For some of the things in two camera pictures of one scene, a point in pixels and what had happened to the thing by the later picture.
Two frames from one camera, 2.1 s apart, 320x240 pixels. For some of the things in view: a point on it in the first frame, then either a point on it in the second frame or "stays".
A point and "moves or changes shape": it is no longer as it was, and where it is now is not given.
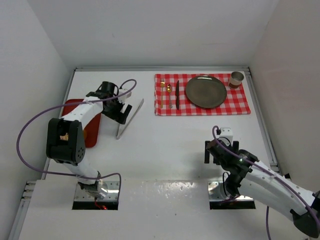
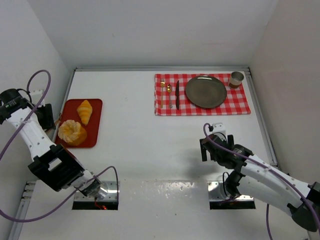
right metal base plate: [215, 194] stays
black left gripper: [120, 114] -> [46, 116]
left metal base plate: [113, 190] stays
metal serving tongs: [122, 127] moves or changes shape
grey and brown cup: [235, 79] stays
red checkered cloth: [171, 98] stays
